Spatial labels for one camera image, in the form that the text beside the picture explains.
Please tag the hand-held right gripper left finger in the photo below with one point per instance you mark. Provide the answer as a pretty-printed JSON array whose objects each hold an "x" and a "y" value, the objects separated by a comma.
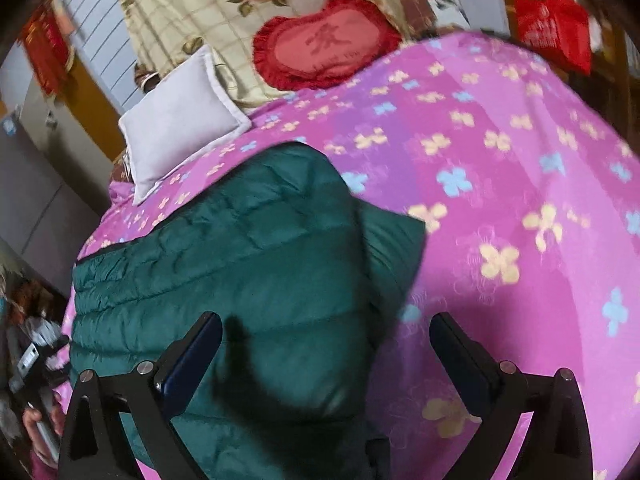
[{"x": 187, "y": 355}]

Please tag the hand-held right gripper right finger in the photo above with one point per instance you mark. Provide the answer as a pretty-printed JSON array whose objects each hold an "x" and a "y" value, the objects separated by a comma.
[{"x": 460, "y": 360}]

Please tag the dark green puffer jacket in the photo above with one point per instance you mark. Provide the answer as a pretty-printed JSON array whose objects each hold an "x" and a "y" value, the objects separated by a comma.
[{"x": 250, "y": 260}]

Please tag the person's left hand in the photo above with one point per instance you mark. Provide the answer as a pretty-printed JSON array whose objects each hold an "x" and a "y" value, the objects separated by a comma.
[{"x": 32, "y": 427}]

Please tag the grey cabinet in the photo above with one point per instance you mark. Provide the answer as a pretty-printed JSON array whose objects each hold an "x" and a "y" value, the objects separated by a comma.
[{"x": 35, "y": 185}]

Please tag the pink floral bedsheet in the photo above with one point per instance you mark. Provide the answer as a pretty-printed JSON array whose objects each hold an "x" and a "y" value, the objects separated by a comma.
[{"x": 500, "y": 160}]

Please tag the white pillow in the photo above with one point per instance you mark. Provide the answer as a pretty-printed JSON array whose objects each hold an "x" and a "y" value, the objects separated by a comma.
[{"x": 185, "y": 115}]

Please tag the red heart-shaped cushion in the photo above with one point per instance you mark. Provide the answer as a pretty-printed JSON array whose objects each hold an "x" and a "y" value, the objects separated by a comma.
[{"x": 325, "y": 45}]

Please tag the red shopping bag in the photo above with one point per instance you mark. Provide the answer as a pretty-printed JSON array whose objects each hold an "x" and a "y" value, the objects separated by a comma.
[{"x": 550, "y": 25}]

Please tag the yellow rose-print quilt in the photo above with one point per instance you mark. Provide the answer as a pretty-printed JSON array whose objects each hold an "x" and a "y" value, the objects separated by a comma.
[{"x": 200, "y": 0}]

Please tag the red wall hanging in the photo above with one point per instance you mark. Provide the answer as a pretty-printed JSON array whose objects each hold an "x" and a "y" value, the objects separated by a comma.
[{"x": 47, "y": 45}]

